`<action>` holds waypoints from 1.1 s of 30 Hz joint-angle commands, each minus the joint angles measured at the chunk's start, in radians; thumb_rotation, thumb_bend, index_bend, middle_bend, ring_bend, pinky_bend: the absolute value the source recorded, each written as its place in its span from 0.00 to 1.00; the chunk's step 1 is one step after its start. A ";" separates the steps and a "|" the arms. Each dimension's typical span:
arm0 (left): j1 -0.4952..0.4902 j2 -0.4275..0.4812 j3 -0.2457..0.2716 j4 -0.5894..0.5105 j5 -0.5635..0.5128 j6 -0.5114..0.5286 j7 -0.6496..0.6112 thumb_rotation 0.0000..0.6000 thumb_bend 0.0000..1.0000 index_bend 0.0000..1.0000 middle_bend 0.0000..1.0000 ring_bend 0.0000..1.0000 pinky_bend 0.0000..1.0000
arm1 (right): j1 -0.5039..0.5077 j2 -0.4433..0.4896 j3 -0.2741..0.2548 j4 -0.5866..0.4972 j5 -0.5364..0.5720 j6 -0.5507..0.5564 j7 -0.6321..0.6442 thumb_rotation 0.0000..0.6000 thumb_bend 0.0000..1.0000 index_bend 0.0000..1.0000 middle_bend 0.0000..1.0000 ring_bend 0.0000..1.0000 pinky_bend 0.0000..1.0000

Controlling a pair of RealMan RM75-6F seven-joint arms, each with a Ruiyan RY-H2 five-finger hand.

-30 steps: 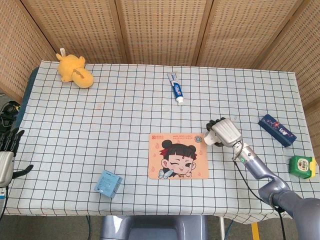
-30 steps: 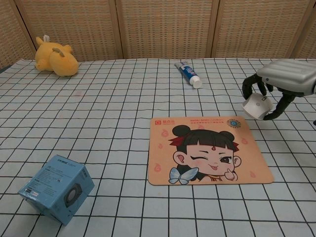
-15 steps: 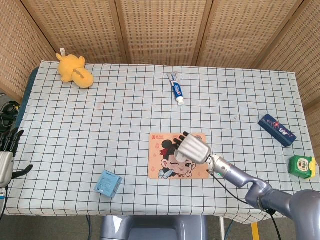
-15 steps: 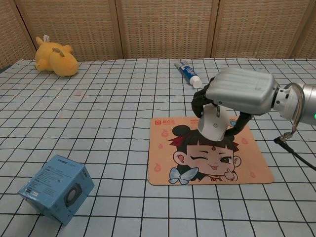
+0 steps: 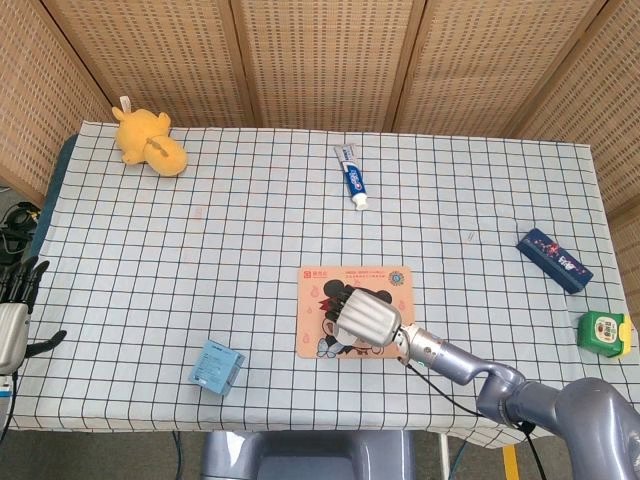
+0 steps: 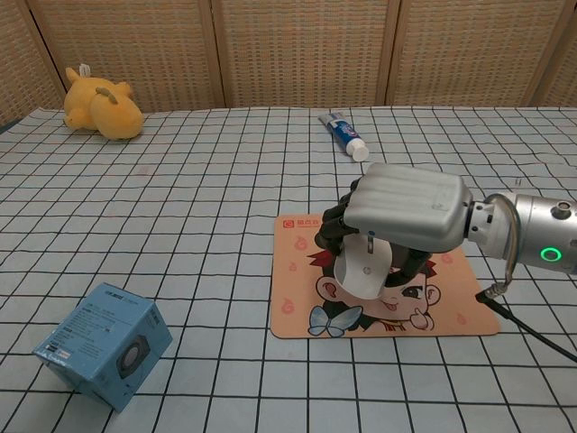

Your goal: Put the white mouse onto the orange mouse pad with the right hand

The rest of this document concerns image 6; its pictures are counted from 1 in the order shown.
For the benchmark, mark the woven folding screen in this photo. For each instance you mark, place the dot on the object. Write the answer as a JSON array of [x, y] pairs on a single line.
[[288, 49]]

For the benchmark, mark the white computer mouse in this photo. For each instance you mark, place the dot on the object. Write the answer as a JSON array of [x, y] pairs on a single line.
[[360, 273]]

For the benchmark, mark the blue white toothpaste tube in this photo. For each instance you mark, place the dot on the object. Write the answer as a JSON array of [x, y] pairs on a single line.
[[345, 133]]

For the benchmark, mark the blue checked tablecloth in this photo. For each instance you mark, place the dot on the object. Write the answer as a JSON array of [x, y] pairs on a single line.
[[180, 225]]

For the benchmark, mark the blue speaker box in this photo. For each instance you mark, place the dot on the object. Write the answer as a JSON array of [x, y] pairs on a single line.
[[97, 343]]

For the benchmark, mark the yellow plush toy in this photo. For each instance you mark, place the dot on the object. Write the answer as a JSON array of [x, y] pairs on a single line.
[[108, 113]]

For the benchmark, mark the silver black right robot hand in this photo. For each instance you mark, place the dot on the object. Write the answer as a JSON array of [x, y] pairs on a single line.
[[405, 207]]

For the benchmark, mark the cartoon girl mouse pad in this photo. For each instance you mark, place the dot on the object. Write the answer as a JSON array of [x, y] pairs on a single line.
[[405, 315]]

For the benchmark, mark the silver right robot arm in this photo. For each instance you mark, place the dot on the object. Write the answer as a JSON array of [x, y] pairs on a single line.
[[532, 232]]

